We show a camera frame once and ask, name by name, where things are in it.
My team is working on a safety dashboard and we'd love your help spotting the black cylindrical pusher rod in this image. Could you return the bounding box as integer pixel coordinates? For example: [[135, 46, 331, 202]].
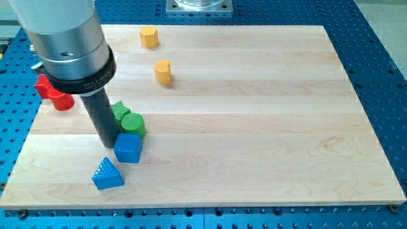
[[80, 88, 120, 148]]

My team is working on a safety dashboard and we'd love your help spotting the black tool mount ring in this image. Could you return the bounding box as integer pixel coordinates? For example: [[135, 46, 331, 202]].
[[43, 45, 116, 94]]

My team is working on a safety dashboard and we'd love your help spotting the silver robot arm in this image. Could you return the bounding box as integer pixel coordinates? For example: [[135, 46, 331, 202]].
[[8, 0, 120, 148]]

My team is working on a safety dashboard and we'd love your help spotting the green star block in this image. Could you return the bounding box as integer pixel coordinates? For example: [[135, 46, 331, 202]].
[[111, 101, 131, 121]]

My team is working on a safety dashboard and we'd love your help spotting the red star block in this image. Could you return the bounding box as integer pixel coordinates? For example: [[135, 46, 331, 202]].
[[34, 74, 51, 99]]

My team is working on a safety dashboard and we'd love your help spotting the yellow heart block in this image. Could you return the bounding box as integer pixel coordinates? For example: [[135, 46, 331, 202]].
[[153, 59, 172, 85]]

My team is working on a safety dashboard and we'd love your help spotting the red cylinder block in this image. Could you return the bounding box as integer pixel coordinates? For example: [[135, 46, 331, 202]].
[[47, 87, 75, 111]]

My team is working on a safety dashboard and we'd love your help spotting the green cylinder block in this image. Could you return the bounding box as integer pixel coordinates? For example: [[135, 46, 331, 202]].
[[120, 113, 147, 139]]

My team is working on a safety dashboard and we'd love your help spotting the blue cube block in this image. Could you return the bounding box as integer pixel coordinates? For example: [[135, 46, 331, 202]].
[[114, 133, 142, 163]]

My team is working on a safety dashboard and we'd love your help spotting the blue triangle block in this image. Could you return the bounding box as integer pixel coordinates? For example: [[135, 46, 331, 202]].
[[92, 157, 125, 190]]

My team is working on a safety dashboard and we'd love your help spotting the yellow hexagon block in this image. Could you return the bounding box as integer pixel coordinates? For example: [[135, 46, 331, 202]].
[[139, 25, 159, 48]]

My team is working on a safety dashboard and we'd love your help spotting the wooden board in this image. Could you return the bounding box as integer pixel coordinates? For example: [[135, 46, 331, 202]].
[[1, 25, 406, 209]]

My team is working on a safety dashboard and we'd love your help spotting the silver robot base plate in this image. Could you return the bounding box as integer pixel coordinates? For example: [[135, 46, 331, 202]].
[[166, 0, 233, 13]]

